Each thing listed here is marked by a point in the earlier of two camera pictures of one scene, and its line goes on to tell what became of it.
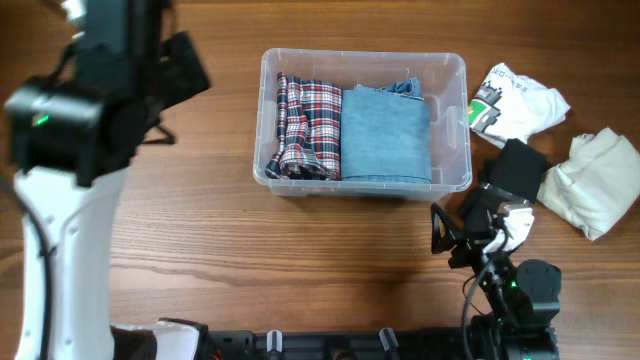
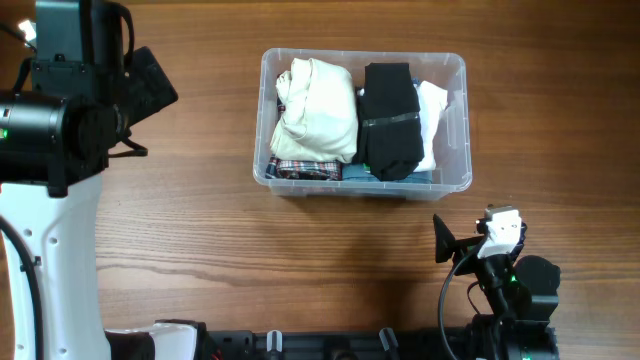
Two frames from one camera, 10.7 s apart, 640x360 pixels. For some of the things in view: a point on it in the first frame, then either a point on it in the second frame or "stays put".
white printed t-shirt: x=514 y=107 → x=432 y=100
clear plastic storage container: x=362 y=124 stays put
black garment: x=517 y=169 → x=389 y=134
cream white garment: x=597 y=187 → x=319 y=113
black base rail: x=480 y=343 stays put
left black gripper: x=183 y=85 → x=151 y=88
